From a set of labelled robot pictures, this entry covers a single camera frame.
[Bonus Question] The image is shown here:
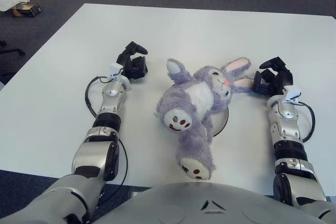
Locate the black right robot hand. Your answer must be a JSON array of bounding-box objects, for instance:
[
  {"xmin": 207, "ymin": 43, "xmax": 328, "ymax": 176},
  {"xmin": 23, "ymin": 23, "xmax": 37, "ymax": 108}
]
[{"xmin": 251, "ymin": 56, "xmax": 294, "ymax": 96}]

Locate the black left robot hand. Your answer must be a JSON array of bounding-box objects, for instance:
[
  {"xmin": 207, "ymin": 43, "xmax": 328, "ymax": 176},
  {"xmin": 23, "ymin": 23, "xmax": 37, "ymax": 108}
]
[{"xmin": 115, "ymin": 41, "xmax": 149, "ymax": 81}]

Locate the purple plush bear doll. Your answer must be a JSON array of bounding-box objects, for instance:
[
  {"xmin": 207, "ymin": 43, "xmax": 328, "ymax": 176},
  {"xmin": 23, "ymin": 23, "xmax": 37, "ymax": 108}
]
[{"xmin": 154, "ymin": 56, "xmax": 255, "ymax": 182}]

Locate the white plate with black rim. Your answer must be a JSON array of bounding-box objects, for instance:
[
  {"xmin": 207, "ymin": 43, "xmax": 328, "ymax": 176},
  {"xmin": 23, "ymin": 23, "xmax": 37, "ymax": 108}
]
[{"xmin": 212, "ymin": 106, "xmax": 230, "ymax": 138}]

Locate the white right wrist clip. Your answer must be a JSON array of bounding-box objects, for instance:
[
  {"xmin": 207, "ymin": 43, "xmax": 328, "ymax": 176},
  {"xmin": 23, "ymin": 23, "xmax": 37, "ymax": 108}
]
[{"xmin": 282, "ymin": 89, "xmax": 302, "ymax": 106}]

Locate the dark cardboard box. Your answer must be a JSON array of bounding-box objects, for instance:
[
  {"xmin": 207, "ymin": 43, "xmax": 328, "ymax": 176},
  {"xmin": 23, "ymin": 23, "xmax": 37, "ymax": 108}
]
[{"xmin": 10, "ymin": 2, "xmax": 43, "ymax": 18}]

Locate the black office chair base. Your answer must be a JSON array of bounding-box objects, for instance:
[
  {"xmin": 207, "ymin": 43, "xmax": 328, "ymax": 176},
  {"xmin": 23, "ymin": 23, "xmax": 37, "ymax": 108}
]
[{"xmin": 0, "ymin": 39, "xmax": 26, "ymax": 77}]

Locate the crumpled white paper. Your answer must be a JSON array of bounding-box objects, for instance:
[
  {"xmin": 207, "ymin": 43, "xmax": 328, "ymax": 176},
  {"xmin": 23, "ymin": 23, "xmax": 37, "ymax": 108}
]
[{"xmin": 0, "ymin": 0, "xmax": 31, "ymax": 13}]

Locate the grey robot torso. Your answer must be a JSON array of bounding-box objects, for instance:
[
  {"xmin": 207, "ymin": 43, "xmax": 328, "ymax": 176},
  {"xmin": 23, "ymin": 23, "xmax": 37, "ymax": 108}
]
[{"xmin": 91, "ymin": 182, "xmax": 326, "ymax": 224}]

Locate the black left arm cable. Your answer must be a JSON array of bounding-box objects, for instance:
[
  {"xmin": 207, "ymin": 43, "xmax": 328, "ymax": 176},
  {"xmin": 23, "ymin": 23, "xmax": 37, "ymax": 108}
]
[{"xmin": 84, "ymin": 75, "xmax": 130, "ymax": 205}]

